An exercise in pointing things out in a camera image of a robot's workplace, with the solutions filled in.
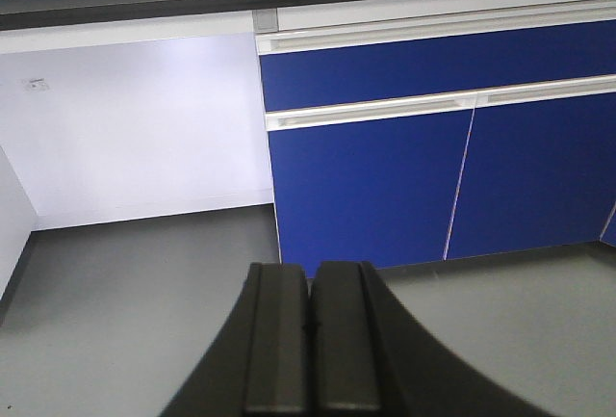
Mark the blue lab cabinet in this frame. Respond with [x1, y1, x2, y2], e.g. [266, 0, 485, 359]
[254, 0, 615, 272]

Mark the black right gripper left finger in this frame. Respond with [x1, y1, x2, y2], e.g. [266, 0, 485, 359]
[163, 263, 308, 416]

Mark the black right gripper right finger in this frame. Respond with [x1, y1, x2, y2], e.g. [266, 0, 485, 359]
[311, 261, 547, 416]

